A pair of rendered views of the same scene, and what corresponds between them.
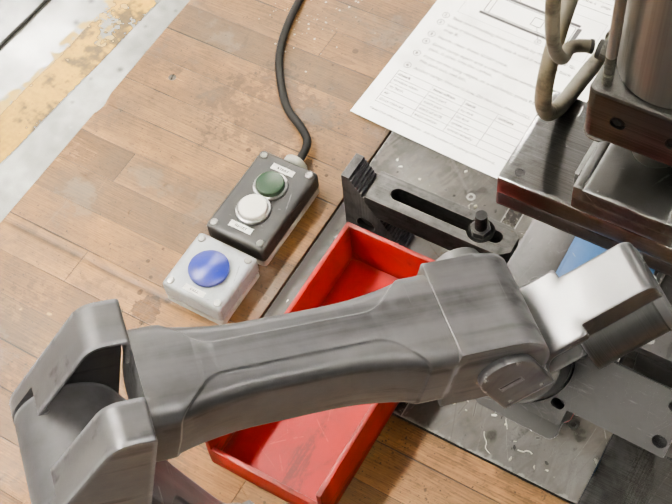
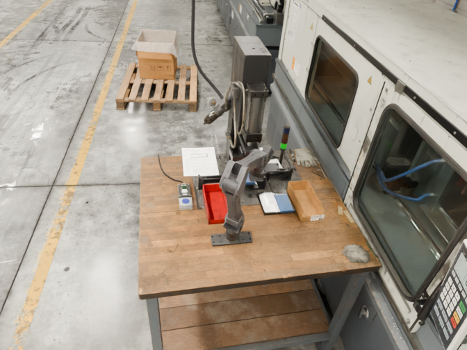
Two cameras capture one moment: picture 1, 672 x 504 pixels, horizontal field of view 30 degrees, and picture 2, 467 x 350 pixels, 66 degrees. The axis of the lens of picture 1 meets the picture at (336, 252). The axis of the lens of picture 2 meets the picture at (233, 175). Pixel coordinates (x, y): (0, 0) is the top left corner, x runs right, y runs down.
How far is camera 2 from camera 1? 1.17 m
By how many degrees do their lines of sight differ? 38
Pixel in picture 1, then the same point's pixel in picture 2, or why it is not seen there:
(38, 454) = (231, 182)
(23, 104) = (46, 251)
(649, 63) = (253, 127)
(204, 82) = (155, 182)
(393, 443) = not seen: hidden behind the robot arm
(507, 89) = (203, 164)
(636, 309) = (270, 151)
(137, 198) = (160, 201)
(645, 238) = not seen: hidden behind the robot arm
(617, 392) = (270, 166)
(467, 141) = (204, 172)
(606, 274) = (266, 148)
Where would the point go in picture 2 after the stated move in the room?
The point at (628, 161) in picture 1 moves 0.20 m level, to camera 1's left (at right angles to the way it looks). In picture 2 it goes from (249, 146) to (222, 162)
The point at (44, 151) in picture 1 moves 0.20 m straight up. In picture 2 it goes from (60, 258) to (54, 240)
